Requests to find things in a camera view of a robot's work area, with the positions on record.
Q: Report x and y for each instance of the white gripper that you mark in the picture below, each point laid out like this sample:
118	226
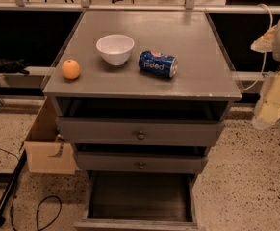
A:
270	108

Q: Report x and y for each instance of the orange fruit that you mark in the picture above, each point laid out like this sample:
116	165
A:
70	69

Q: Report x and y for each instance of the grey drawer cabinet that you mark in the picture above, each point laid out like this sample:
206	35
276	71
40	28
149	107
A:
142	116

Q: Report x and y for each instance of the grey top drawer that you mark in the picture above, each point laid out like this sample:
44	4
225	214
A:
139	132

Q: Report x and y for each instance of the grey drawer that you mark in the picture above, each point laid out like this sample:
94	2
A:
139	132
140	162
133	201

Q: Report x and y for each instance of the grey bottom drawer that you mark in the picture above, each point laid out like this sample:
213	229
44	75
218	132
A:
133	201

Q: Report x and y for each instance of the grey middle drawer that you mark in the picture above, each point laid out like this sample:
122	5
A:
140	162

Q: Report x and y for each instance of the blue Pepsi can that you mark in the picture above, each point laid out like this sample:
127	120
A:
158	63

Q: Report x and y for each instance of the white bowl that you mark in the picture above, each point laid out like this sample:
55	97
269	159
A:
115	49

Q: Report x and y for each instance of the cardboard box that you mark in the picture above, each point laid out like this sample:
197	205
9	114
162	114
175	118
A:
46	150

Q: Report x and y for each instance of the black bar on floor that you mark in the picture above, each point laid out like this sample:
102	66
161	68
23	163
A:
9	181

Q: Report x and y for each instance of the black object on rail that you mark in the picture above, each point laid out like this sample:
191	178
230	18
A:
13	66

